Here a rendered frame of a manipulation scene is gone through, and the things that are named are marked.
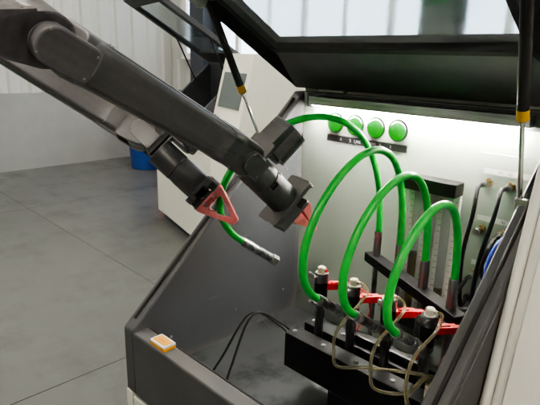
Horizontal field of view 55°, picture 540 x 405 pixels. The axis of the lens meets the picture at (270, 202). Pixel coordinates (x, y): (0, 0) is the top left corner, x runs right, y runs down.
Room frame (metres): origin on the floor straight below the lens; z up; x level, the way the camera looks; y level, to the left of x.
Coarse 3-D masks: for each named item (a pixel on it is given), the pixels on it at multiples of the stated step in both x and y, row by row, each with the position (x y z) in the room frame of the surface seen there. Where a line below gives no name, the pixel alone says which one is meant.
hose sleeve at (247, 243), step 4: (244, 240) 0.98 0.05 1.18; (248, 240) 0.99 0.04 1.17; (240, 244) 0.98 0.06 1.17; (244, 244) 0.98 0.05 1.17; (248, 244) 0.98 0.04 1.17; (252, 244) 0.99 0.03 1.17; (256, 244) 1.00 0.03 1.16; (248, 248) 0.99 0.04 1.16; (252, 248) 0.99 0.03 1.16; (256, 248) 0.99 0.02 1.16; (260, 248) 1.00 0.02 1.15; (256, 252) 0.99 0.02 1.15; (260, 252) 0.99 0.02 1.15; (264, 252) 1.00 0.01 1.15; (268, 252) 1.00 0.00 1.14; (260, 256) 1.00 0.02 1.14; (264, 256) 1.00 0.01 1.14; (268, 256) 1.00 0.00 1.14; (272, 256) 1.00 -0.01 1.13; (268, 260) 1.00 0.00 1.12
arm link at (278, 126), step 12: (276, 120) 0.88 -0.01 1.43; (264, 132) 0.87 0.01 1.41; (276, 132) 0.86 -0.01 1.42; (288, 132) 0.87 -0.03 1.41; (264, 144) 0.85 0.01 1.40; (276, 144) 0.86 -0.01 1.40; (288, 144) 0.87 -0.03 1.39; (300, 144) 0.89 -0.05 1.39; (252, 156) 0.79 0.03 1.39; (264, 156) 0.84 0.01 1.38; (276, 156) 0.86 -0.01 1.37; (288, 156) 0.88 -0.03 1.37; (252, 168) 0.80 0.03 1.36; (264, 168) 0.82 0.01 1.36
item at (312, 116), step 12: (288, 120) 1.02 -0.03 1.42; (300, 120) 1.02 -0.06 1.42; (312, 120) 1.04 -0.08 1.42; (324, 120) 1.05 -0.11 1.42; (336, 120) 1.06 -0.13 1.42; (360, 132) 1.08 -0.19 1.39; (372, 156) 1.09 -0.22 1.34; (372, 168) 1.10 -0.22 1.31; (228, 180) 0.97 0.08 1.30; (216, 204) 0.97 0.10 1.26; (228, 228) 0.97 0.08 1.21; (240, 240) 0.98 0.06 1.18
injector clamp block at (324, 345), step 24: (288, 336) 0.96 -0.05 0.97; (312, 336) 0.95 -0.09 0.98; (288, 360) 0.96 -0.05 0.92; (312, 360) 0.91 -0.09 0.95; (336, 360) 0.87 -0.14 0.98; (360, 360) 0.87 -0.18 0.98; (336, 384) 0.87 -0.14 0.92; (360, 384) 0.83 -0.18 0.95; (384, 384) 0.80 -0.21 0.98; (408, 384) 0.80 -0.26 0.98
